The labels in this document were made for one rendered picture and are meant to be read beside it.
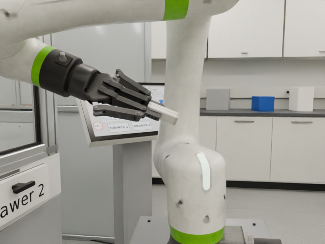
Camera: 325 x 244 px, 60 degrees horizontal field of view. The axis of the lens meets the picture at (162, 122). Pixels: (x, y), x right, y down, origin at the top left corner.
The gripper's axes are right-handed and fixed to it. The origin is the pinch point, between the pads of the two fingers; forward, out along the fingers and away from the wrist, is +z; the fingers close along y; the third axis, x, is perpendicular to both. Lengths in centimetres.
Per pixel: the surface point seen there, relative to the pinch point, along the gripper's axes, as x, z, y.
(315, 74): 179, 162, 285
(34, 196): 39, -27, -17
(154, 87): 60, -10, 57
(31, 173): 34.0, -29.5, -12.4
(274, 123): 184, 116, 182
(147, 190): 85, 6, 15
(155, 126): 58, -2, 35
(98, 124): 52, -24, 21
